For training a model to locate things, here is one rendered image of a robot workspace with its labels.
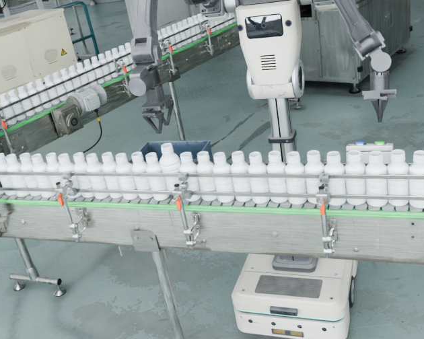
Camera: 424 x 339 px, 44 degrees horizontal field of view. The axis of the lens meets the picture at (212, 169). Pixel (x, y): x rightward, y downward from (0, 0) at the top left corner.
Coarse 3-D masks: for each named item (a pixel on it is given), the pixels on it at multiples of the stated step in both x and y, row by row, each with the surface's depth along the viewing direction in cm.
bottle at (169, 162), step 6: (168, 144) 171; (162, 150) 169; (168, 150) 168; (162, 156) 170; (168, 156) 169; (174, 156) 170; (162, 162) 170; (168, 162) 169; (174, 162) 169; (180, 162) 172; (162, 168) 170; (168, 168) 169; (174, 168) 170; (168, 180) 172; (174, 180) 172; (168, 186) 174; (180, 186) 174
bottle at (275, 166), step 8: (272, 152) 160; (272, 160) 158; (280, 160) 158; (272, 168) 159; (280, 168) 158; (272, 184) 161; (280, 184) 160; (272, 192) 163; (280, 192) 161; (272, 200) 164; (280, 200) 163
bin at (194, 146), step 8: (152, 144) 240; (160, 144) 239; (176, 144) 236; (184, 144) 235; (192, 144) 233; (200, 144) 232; (208, 144) 228; (144, 152) 237; (152, 152) 243; (160, 152) 241; (176, 152) 238; (192, 152) 235; (208, 152) 229; (144, 160) 237; (120, 248) 208
